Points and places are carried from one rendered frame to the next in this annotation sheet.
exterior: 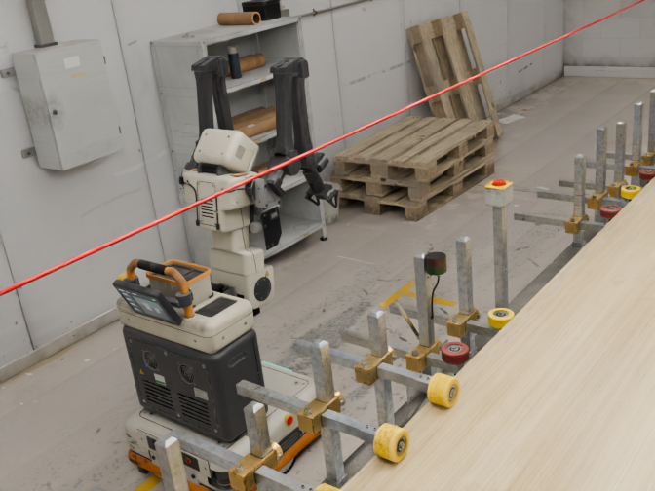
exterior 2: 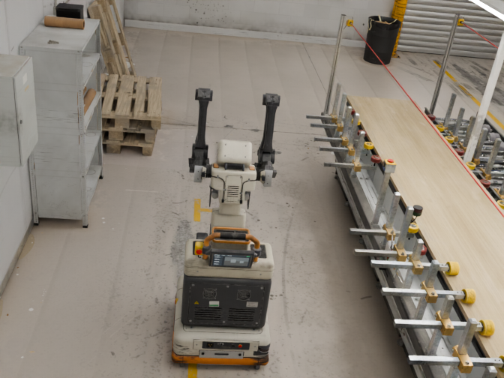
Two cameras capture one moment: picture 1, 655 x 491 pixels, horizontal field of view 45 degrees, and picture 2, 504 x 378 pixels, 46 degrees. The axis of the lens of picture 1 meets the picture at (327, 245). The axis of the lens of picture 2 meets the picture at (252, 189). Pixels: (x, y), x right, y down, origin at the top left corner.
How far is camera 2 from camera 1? 2.93 m
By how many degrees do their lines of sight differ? 43
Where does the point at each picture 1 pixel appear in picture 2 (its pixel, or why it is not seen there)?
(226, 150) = (247, 154)
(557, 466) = not seen: outside the picture
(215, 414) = (260, 313)
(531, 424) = (486, 273)
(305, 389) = not seen: hidden behind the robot
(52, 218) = not seen: outside the picture
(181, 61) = (55, 64)
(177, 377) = (233, 298)
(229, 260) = (232, 220)
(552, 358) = (455, 242)
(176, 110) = (40, 100)
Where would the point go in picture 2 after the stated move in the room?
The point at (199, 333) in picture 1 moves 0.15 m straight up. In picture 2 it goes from (266, 269) to (269, 249)
